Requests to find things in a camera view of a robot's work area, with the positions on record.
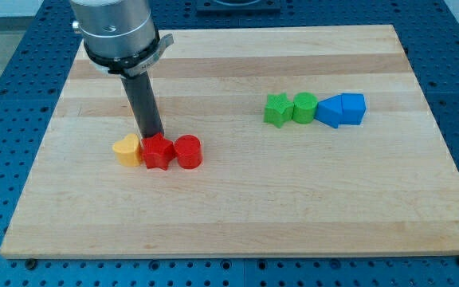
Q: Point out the blue triangle block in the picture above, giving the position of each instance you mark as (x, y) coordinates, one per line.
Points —
(329, 111)

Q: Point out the blue pentagon block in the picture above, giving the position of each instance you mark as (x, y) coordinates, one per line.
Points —
(353, 108)

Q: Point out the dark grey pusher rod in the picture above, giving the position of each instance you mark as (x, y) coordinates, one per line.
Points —
(143, 104)

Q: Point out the red cylinder block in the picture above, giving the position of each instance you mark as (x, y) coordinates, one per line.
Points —
(188, 150)

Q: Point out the wooden board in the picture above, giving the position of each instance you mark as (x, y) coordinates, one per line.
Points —
(386, 187)

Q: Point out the green star block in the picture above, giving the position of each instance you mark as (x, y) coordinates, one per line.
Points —
(278, 109)

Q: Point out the yellow heart block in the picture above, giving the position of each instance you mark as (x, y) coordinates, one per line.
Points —
(128, 151)

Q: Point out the green cylinder block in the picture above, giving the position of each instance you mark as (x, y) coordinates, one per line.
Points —
(305, 105)

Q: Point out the red star block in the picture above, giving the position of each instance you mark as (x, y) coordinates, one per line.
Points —
(157, 151)

